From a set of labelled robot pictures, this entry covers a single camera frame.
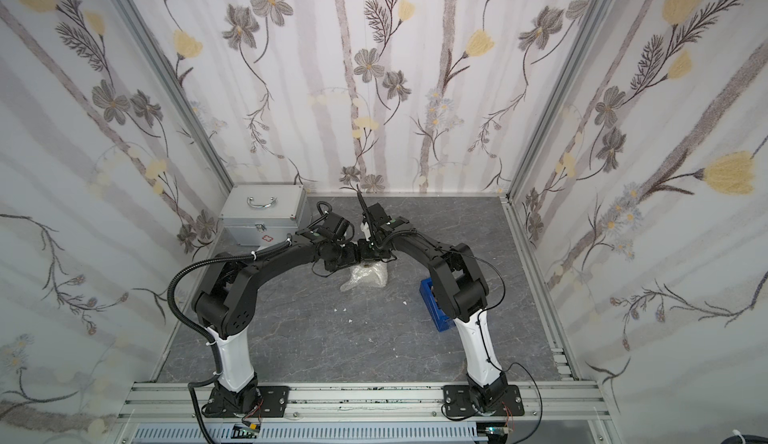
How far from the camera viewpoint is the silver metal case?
38.2 inches

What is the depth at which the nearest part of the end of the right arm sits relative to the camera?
735mm

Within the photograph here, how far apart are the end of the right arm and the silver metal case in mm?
263
